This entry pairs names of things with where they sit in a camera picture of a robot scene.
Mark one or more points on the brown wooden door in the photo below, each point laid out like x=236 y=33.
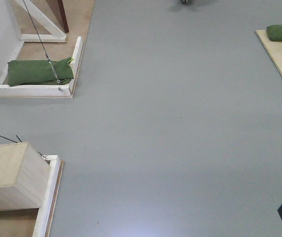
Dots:
x=57 y=7

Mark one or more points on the plywood base platform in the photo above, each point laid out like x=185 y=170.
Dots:
x=15 y=21

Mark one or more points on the light plywood box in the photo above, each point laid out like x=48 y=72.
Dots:
x=23 y=177

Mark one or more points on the white wooden brace frame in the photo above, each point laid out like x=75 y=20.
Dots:
x=56 y=35

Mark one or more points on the green sandbag by cable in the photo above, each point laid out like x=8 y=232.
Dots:
x=39 y=72

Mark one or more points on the white wooden edge rail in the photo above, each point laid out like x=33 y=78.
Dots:
x=48 y=91

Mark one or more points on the white rail near box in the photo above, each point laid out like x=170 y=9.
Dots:
x=42 y=218

